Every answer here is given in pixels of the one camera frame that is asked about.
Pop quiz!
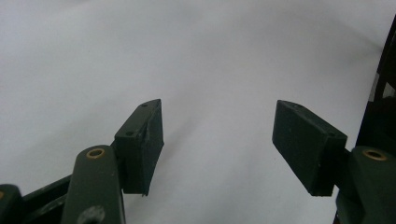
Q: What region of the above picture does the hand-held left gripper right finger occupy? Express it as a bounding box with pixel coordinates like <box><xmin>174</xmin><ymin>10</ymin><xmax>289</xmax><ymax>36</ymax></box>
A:
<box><xmin>272</xmin><ymin>99</ymin><xmax>348</xmax><ymax>197</ymax></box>

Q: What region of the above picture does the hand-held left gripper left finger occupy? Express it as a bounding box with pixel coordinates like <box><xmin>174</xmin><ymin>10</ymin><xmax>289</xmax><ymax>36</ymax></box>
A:
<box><xmin>111</xmin><ymin>98</ymin><xmax>165</xmax><ymax>197</ymax></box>

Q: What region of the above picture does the black metal stand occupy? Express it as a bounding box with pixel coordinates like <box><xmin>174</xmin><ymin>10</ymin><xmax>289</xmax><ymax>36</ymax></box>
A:
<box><xmin>354</xmin><ymin>13</ymin><xmax>396</xmax><ymax>150</ymax></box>

